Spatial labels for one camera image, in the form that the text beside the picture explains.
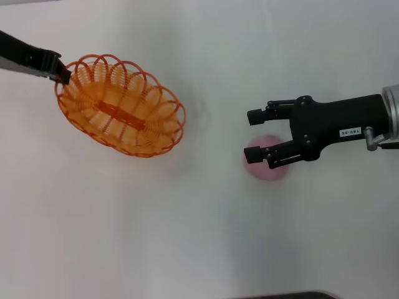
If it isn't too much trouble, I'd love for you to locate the orange plastic wire basket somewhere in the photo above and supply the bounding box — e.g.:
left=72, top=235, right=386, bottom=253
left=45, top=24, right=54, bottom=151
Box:
left=55, top=53, right=187, bottom=159

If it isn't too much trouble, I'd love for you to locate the pink peach with green sticker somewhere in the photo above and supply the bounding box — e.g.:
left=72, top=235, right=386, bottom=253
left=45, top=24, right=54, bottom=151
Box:
left=243, top=134, right=291, bottom=181

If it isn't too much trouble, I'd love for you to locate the dark rounded robot torso edge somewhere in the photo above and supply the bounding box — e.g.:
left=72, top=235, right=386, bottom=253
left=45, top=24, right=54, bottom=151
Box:
left=239, top=291, right=339, bottom=299

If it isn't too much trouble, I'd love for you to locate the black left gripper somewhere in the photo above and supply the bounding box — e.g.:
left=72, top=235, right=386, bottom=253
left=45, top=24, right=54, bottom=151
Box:
left=0, top=29, right=72, bottom=85

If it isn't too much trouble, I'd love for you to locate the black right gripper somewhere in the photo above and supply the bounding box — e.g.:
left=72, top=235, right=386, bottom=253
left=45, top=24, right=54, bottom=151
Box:
left=243, top=93, right=387, bottom=171

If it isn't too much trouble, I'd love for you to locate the silver right cable plug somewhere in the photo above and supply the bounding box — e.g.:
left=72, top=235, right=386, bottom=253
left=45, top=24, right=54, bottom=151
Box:
left=364, top=126, right=385, bottom=152

